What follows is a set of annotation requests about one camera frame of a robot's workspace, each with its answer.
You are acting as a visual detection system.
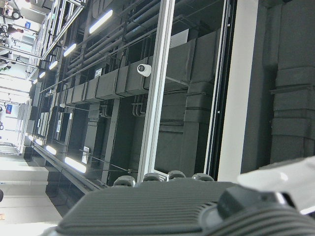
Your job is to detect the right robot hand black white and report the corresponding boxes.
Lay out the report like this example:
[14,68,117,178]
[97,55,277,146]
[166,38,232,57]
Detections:
[43,156,315,236]

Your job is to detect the white flat overhead beam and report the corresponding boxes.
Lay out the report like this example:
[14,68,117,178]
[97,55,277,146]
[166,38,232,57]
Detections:
[218,0,259,183]

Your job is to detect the silver aluminium frame beam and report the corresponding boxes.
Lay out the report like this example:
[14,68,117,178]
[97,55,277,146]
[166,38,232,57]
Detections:
[136,0,176,183]

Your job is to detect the dark framed overhead rail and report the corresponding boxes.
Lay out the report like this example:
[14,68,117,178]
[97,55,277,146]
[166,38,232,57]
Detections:
[203,0,238,181]

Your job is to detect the long grey ventilation duct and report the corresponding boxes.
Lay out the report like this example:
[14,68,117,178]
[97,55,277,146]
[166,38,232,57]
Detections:
[56,27,222,105]

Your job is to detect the white dome security camera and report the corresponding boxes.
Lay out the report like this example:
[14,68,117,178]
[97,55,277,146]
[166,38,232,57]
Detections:
[136,63,152,78]

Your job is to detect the wide grey ventilation duct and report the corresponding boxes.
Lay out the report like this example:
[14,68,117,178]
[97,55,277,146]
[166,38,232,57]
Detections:
[269,0,315,164]

